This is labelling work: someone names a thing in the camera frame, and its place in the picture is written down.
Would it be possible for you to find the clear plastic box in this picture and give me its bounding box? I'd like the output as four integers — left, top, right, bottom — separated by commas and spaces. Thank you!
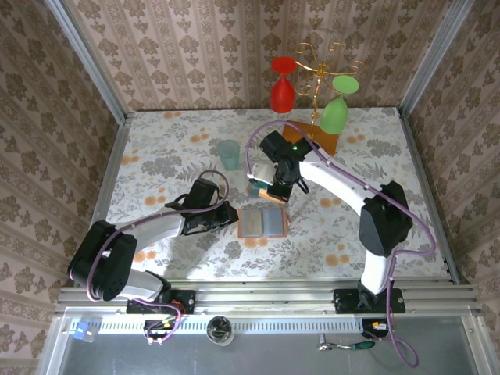
245, 159, 274, 198

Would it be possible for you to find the brown leather card holder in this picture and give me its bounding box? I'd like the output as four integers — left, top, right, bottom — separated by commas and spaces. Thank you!
237, 207, 291, 239

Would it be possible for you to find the teal plastic cup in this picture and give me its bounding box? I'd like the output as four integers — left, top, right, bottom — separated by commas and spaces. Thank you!
216, 139, 241, 171

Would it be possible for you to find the gold glass rack stand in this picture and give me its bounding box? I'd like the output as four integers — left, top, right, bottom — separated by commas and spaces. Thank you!
279, 41, 365, 158

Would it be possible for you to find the red wine glass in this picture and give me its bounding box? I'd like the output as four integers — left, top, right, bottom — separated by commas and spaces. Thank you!
270, 55, 297, 115

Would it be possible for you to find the green wine glass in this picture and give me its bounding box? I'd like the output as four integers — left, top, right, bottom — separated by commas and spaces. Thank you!
319, 75, 359, 135

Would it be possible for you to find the round metal cup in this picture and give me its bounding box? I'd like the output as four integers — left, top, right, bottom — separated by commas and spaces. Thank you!
206, 315, 235, 347

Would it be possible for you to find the grey metal shelf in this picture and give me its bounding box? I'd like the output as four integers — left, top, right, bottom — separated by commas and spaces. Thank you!
37, 306, 489, 375

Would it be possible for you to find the silver ratchet wrench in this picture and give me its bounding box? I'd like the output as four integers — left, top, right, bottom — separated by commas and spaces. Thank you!
318, 338, 355, 352

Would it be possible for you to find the blue white connector block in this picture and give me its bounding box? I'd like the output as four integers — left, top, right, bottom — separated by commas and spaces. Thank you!
72, 320, 97, 343

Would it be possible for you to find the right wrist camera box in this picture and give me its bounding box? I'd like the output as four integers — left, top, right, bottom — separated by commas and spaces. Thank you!
248, 162, 275, 185

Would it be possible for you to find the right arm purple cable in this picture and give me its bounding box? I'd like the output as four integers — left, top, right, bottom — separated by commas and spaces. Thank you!
245, 120, 437, 368

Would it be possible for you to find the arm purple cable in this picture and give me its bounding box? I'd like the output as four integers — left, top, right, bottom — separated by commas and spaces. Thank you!
69, 170, 230, 345
245, 120, 437, 368

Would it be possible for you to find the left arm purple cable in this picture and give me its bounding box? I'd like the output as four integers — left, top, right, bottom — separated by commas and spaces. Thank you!
69, 170, 230, 345

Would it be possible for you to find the aluminium frame cross rail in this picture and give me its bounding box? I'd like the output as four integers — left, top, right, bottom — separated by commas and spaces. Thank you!
54, 284, 484, 316

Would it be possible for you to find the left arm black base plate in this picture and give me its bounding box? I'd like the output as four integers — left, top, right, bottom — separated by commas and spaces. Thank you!
127, 289, 196, 315

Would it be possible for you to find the aluminium table side rail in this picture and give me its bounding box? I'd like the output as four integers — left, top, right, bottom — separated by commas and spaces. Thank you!
396, 107, 463, 285
72, 112, 134, 288

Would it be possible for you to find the white slotted cable duct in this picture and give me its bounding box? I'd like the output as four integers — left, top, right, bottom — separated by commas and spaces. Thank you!
70, 316, 364, 335

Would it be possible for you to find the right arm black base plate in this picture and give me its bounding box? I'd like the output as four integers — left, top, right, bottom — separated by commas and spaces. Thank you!
333, 287, 406, 314

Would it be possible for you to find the black wiring connector bracket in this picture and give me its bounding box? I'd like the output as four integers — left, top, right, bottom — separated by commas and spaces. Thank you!
143, 318, 177, 345
361, 318, 392, 341

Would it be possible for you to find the aluminium frame post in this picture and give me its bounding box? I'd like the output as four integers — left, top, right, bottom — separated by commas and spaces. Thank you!
42, 0, 132, 125
398, 0, 476, 116

